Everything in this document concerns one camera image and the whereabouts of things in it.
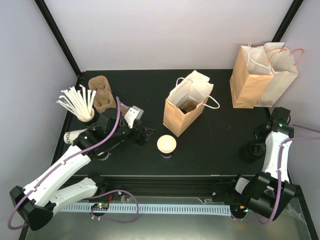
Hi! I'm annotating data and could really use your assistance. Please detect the white paper coffee cup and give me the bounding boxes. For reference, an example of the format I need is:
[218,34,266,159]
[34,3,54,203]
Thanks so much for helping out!
[156,135,177,159]

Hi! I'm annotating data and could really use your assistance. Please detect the kraft paper bag white handles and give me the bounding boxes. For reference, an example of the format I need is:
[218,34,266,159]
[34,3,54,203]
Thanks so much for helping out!
[163,70,220,137]

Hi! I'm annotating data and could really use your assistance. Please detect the brown pulp cup carrier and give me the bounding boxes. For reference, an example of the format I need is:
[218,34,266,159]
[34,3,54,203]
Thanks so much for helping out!
[179,100,198,114]

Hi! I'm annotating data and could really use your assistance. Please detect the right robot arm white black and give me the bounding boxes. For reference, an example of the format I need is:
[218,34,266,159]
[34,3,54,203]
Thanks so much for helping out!
[227,107,296,222]

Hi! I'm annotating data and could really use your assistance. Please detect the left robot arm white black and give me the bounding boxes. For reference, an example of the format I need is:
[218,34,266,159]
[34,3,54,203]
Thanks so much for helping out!
[9,108,155,231]

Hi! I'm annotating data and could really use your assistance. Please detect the stack of black cup lids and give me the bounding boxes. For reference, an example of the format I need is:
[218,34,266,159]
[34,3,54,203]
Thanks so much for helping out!
[239,140,266,163]

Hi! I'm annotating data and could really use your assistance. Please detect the stacked brown pulp cup carriers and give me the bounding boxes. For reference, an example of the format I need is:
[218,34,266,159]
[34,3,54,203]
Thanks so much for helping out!
[88,75,117,114]

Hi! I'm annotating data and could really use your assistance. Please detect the tall kraft paper bag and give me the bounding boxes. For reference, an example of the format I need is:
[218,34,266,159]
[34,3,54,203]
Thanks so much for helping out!
[229,44,274,109]

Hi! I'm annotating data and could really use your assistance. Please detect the cup holding white straws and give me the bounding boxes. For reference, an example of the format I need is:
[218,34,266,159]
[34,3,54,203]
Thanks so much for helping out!
[56,85,97,123]

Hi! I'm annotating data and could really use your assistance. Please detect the stack of white paper cups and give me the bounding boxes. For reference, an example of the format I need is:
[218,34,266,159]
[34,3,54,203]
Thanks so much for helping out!
[63,128,111,161]

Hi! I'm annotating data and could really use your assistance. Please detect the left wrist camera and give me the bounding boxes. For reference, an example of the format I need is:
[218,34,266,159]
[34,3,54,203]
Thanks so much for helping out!
[124,105,144,129]

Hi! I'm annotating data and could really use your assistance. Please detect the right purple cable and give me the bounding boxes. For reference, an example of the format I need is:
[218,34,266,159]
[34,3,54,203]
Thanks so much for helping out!
[231,123,320,225]

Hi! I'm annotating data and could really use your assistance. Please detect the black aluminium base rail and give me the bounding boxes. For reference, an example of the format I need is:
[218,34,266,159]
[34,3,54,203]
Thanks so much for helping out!
[72,174,301,201]

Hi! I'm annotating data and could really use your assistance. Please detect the white paper bag orange handles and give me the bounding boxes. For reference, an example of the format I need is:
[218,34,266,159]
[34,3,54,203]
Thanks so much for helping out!
[255,42,304,108]

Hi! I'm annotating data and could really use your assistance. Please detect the light blue slotted cable duct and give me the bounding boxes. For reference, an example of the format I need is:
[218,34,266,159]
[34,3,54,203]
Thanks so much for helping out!
[61,202,231,217]

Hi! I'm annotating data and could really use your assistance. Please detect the right black frame post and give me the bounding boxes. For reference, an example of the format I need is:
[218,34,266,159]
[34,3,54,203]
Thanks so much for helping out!
[271,0,304,42]

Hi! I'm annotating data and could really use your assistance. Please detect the black frame post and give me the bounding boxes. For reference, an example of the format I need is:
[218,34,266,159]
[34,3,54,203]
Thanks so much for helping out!
[34,0,82,77]
[271,0,304,42]

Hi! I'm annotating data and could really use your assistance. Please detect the left black frame post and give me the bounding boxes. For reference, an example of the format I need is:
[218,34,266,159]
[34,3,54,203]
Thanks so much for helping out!
[34,0,82,77]

